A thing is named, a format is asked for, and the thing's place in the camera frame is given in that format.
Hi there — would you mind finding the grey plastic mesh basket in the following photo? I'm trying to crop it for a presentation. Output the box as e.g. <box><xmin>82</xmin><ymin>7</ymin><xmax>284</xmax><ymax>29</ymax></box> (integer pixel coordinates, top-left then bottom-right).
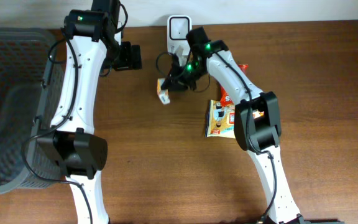
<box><xmin>0</xmin><ymin>28</ymin><xmax>64</xmax><ymax>194</ymax></box>

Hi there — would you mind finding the white barcode scanner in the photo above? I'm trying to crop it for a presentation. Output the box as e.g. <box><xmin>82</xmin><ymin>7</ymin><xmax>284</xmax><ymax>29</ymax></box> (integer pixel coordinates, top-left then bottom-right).
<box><xmin>167</xmin><ymin>15</ymin><xmax>192</xmax><ymax>56</ymax></box>

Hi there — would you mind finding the red snack packet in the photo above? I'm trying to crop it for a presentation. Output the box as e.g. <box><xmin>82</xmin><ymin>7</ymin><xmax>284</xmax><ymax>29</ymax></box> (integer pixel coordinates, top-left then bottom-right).
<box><xmin>220</xmin><ymin>64</ymin><xmax>249</xmax><ymax>106</ymax></box>

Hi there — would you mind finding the orange tissue pack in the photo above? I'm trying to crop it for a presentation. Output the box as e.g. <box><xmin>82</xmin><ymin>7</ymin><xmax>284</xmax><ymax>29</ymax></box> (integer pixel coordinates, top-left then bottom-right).
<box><xmin>157</xmin><ymin>78</ymin><xmax>170</xmax><ymax>105</ymax></box>

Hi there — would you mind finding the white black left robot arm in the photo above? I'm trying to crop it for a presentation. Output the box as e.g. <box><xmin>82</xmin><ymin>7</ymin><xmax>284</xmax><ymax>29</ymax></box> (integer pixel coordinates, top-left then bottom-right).
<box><xmin>35</xmin><ymin>0</ymin><xmax>142</xmax><ymax>223</ymax></box>

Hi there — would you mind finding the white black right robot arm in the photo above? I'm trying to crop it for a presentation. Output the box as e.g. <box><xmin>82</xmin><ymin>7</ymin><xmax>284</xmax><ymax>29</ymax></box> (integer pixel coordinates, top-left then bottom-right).
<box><xmin>162</xmin><ymin>27</ymin><xmax>305</xmax><ymax>223</ymax></box>

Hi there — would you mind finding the yellow snack bag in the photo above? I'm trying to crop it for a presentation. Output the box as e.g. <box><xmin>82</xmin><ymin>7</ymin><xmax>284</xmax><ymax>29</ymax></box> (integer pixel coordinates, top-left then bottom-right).
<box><xmin>204</xmin><ymin>99</ymin><xmax>265</xmax><ymax>139</ymax></box>

